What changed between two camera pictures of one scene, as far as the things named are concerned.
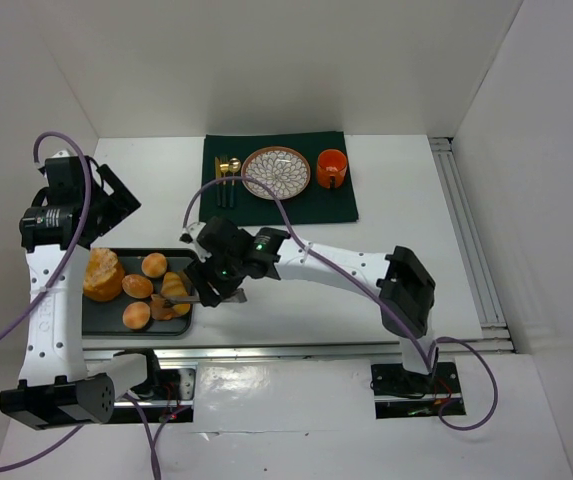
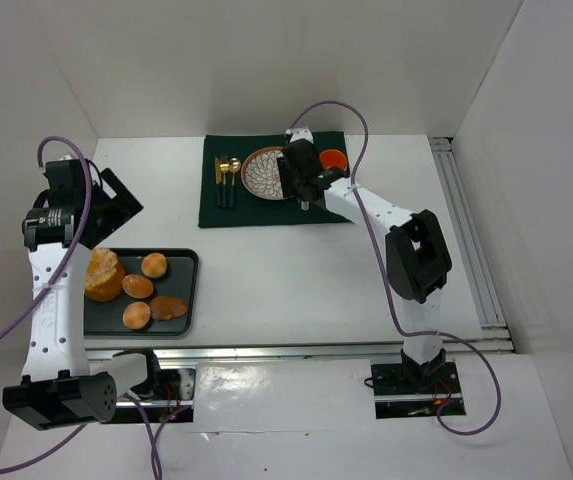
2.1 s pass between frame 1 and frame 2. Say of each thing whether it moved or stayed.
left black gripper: stayed
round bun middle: stayed
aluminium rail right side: stayed
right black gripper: moved
